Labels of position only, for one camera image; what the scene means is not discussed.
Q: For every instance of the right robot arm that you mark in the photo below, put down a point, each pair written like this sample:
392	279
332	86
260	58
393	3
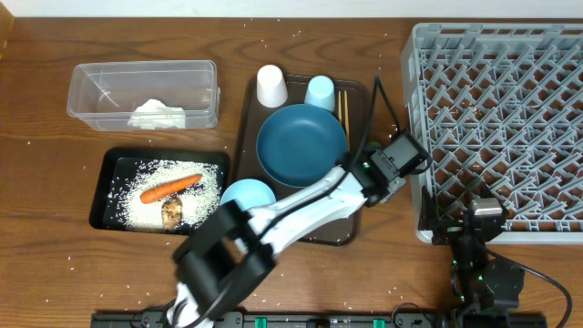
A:
488	287

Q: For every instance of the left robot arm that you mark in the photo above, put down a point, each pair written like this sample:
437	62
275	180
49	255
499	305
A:
234	250

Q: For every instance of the wooden chopstick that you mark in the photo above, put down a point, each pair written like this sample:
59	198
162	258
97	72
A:
346	118
340	107

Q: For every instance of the left wooden chopstick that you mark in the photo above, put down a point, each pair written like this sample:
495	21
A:
340	107

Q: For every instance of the clear plastic bin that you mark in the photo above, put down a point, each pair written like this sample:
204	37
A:
104	95

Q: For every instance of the light blue bowl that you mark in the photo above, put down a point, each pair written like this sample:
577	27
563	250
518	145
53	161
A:
248	193

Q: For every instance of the white tissue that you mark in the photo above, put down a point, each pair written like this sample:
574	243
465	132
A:
156	115

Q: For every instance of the orange carrot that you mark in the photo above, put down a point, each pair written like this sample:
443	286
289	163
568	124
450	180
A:
162	191

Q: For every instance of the dark blue plate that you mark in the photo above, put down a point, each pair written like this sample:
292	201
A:
299	144

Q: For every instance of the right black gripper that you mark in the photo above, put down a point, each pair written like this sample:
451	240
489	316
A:
448	229

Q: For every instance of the light blue plastic cup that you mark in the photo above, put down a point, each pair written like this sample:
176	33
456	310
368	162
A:
320	93

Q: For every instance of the white plastic cup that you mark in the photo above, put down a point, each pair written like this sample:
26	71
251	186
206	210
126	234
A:
271	86

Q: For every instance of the right wooden chopstick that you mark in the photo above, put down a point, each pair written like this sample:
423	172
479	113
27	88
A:
346	118

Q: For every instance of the brown food scrap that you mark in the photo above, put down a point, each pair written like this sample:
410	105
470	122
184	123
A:
171	212

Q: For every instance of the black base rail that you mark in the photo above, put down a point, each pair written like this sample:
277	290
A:
154	319

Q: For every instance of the black waste tray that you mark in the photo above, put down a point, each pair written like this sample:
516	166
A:
120	164

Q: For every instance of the white rice pile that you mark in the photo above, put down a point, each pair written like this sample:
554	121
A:
198	201

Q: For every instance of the grey dishwasher rack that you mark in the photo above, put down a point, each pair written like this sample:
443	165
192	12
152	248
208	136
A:
500	105

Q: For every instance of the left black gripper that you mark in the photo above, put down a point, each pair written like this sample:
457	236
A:
369	153

